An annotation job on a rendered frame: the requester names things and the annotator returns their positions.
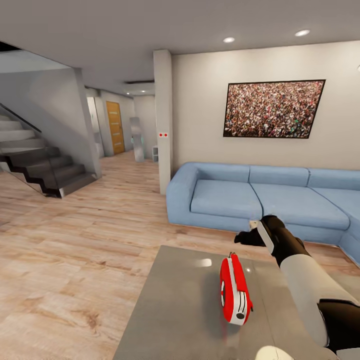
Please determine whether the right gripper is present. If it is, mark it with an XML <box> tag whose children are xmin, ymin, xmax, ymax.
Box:
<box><xmin>234</xmin><ymin>230</ymin><xmax>267</xmax><ymax>247</ymax></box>

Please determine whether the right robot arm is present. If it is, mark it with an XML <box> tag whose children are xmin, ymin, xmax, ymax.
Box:
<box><xmin>234</xmin><ymin>215</ymin><xmax>360</xmax><ymax>360</ymax></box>

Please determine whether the radio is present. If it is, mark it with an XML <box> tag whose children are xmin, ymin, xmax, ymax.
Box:
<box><xmin>220</xmin><ymin>253</ymin><xmax>253</xmax><ymax>326</ymax></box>

